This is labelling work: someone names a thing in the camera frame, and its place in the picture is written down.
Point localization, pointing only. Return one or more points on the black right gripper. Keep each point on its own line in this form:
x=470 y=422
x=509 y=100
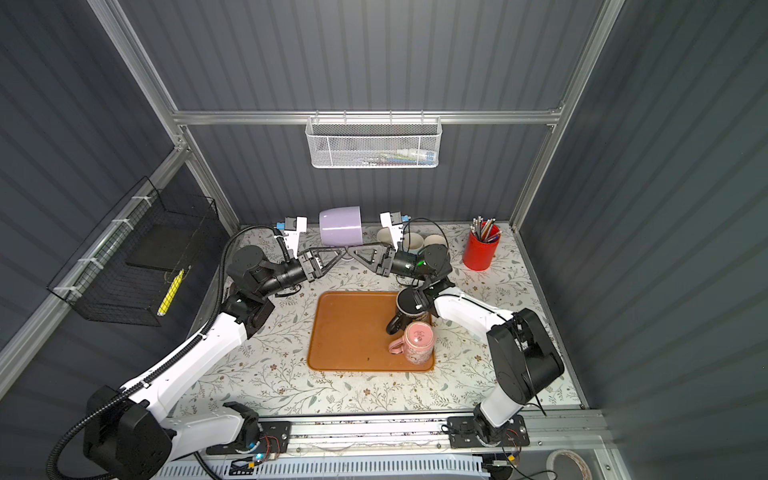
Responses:
x=386 y=260

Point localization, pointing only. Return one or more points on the black patterned mug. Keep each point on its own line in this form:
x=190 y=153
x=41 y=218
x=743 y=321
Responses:
x=411 y=305

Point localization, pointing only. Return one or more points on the pink patterned mug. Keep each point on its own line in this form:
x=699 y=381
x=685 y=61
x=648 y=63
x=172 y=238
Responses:
x=416 y=344

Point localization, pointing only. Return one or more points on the light blue mug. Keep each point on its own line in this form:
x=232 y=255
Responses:
x=412 y=242

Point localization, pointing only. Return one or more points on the red pen holder cup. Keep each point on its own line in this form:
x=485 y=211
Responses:
x=478 y=255

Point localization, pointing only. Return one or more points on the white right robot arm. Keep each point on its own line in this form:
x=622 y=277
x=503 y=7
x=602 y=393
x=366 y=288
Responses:
x=524 y=358

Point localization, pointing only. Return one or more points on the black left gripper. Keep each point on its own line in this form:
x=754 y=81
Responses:
x=310 y=266

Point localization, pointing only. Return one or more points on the white wire mesh basket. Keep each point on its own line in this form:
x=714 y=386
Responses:
x=374 y=142

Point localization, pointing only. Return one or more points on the light green mug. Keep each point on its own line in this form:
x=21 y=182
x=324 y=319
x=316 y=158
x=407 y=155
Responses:
x=435 y=239

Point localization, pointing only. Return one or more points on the white mug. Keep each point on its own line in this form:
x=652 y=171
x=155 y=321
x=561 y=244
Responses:
x=384 y=236

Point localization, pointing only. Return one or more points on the orange plastic tray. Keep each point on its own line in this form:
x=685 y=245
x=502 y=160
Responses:
x=349 y=334

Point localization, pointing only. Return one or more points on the tape roll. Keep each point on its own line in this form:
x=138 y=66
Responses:
x=567 y=464

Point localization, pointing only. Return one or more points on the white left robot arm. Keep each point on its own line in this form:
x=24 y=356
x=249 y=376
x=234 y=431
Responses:
x=129 y=433

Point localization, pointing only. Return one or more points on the purple mug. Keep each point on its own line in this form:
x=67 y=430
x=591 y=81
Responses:
x=341 y=227

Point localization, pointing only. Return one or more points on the black wire wall basket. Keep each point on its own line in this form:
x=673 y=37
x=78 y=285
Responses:
x=124 y=275

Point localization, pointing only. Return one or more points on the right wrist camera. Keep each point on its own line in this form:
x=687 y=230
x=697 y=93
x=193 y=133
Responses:
x=395 y=223

